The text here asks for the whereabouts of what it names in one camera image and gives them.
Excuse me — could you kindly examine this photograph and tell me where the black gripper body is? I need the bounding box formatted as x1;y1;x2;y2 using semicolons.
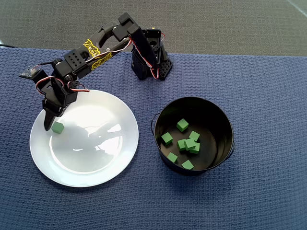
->
39;78;79;117

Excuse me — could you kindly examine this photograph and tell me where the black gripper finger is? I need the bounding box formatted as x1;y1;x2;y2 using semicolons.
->
43;109;58;132

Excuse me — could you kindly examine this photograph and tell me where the white round plate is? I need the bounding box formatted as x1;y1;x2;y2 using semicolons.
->
29;89;140;188

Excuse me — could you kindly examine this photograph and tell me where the black metal bucket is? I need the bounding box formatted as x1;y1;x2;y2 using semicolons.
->
150;96;235;177

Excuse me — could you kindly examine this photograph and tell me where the blue woven table cloth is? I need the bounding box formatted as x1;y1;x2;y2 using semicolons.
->
0;47;307;230

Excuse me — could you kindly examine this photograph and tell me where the thin black camera cable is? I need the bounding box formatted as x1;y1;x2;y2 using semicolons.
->
33;61;55;70

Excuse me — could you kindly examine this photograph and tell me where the small wrist camera board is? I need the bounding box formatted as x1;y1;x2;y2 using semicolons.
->
18;66;47;80

